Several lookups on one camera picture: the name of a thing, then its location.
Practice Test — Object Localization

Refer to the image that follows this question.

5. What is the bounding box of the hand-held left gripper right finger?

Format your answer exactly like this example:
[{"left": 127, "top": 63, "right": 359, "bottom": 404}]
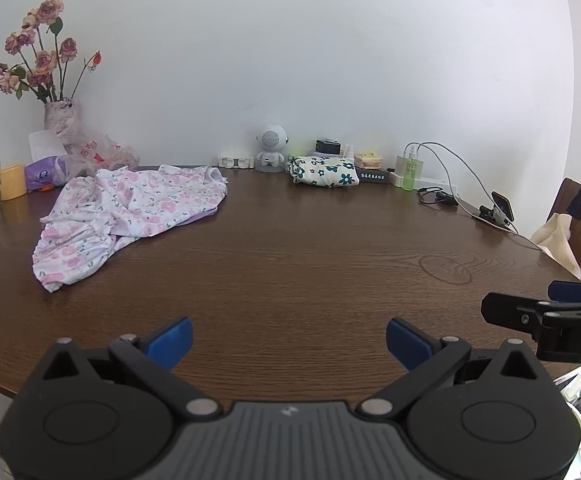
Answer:
[{"left": 359, "top": 317, "right": 542, "bottom": 420}]

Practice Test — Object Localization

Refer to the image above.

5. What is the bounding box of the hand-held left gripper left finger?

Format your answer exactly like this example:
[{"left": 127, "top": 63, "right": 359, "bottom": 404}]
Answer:
[{"left": 39, "top": 317, "right": 221, "bottom": 420}]

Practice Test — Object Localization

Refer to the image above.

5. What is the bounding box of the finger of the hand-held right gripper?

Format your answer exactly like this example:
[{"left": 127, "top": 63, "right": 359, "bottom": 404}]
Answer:
[
  {"left": 547, "top": 280, "right": 581, "bottom": 305},
  {"left": 481, "top": 292, "right": 581, "bottom": 334}
]

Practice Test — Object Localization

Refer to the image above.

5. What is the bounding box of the pink floral dress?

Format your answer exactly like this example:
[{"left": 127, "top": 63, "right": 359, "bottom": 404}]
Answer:
[{"left": 32, "top": 164, "right": 229, "bottom": 294}]

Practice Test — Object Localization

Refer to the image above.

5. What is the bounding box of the cream cloth bag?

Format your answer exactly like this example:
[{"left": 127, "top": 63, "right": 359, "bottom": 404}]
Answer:
[{"left": 530, "top": 212, "right": 581, "bottom": 279}]

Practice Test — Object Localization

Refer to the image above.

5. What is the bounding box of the phone on stand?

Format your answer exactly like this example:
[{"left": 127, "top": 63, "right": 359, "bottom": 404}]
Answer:
[{"left": 475, "top": 190, "right": 517, "bottom": 227}]

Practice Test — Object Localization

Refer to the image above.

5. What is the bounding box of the black sign box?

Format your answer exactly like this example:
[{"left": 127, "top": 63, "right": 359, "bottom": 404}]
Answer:
[{"left": 357, "top": 167, "right": 391, "bottom": 186}]

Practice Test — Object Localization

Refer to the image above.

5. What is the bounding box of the green spray bottle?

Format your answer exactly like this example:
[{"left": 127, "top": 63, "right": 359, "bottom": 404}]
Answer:
[{"left": 403, "top": 145, "right": 418, "bottom": 192}]

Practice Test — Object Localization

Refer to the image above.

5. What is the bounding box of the white charger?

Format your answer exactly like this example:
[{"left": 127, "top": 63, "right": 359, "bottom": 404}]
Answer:
[{"left": 395, "top": 152, "right": 424, "bottom": 176}]

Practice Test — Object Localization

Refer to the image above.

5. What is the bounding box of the folded cream teal-flower cloth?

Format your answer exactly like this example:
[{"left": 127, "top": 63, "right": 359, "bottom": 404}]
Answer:
[{"left": 288, "top": 155, "right": 361, "bottom": 189}]

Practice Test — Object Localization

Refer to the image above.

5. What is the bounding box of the white plastic clip holder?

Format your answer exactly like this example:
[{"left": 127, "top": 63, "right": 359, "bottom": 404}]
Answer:
[{"left": 218, "top": 154, "right": 256, "bottom": 169}]

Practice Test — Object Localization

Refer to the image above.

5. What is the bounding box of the clear red-printed plastic bag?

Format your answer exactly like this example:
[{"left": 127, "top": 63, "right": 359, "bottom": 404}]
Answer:
[{"left": 63, "top": 132, "right": 140, "bottom": 173}]

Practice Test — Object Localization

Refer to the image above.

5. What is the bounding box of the purple packet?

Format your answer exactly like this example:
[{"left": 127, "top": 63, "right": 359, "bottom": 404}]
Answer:
[{"left": 24, "top": 155, "right": 74, "bottom": 192}]

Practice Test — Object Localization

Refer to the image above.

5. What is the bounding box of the white robot speaker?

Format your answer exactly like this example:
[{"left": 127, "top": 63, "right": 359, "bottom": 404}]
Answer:
[{"left": 255, "top": 123, "right": 290, "bottom": 175}]

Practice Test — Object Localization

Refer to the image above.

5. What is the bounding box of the white tissue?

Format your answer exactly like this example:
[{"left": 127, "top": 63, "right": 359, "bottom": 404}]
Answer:
[{"left": 28, "top": 130, "right": 67, "bottom": 162}]

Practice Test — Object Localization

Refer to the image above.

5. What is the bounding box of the wrapped flower vase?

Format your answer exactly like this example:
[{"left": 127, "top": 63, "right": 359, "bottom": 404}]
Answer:
[{"left": 44, "top": 100, "right": 82, "bottom": 142}]

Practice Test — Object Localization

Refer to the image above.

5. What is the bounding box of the dried rose bouquet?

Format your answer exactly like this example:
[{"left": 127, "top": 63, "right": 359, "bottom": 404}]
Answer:
[{"left": 0, "top": 0, "right": 105, "bottom": 105}]

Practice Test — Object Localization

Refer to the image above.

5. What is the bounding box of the coiled black cable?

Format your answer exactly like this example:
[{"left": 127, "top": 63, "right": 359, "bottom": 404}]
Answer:
[{"left": 417, "top": 187, "right": 459, "bottom": 207}]

